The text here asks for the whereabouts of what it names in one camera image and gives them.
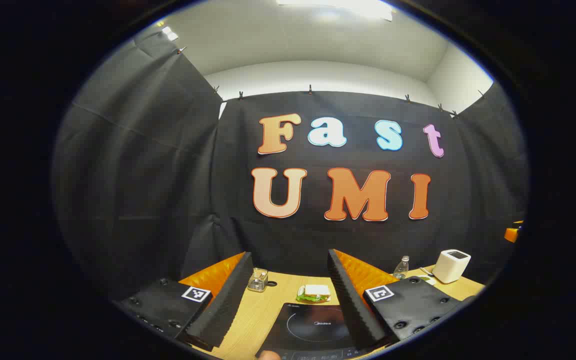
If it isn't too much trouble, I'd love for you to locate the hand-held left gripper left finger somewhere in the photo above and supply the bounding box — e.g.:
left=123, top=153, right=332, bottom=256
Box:
left=115, top=251, right=255, bottom=352

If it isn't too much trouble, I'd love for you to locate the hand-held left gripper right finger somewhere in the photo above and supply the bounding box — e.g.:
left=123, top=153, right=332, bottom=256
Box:
left=327, top=248, right=476, bottom=351

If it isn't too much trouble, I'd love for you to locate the black induction cooktop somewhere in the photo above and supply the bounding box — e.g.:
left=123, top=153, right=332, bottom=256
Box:
left=255, top=302, right=384, bottom=360

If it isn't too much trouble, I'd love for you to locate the small white plate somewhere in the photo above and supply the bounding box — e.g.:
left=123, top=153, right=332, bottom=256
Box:
left=296, top=285, right=333, bottom=304

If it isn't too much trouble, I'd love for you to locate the clear plastic water bottle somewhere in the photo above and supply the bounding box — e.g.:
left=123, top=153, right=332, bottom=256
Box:
left=393, top=255, right=411, bottom=280

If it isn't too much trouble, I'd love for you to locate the white box-shaped container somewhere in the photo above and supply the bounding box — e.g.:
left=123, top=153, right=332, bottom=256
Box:
left=432, top=249, right=472, bottom=285

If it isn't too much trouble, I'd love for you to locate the black backdrop cloth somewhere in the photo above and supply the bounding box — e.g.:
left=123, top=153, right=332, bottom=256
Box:
left=50, top=25, right=529, bottom=301

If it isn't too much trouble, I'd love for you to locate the metal wire basket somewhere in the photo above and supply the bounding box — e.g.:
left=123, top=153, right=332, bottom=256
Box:
left=247, top=268, right=269, bottom=293

